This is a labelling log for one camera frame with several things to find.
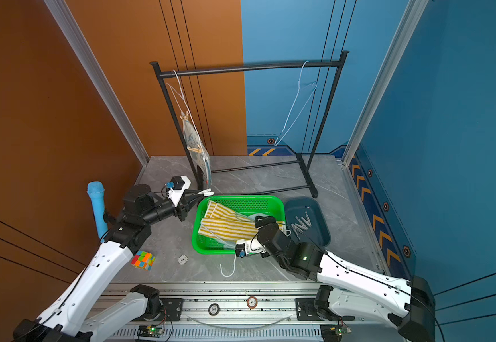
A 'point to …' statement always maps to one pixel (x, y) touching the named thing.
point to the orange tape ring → (256, 302)
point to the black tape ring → (217, 307)
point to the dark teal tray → (319, 233)
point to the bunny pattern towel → (192, 141)
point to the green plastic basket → (253, 206)
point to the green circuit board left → (150, 331)
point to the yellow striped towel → (221, 221)
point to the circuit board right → (333, 333)
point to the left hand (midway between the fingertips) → (201, 190)
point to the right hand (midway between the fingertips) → (262, 222)
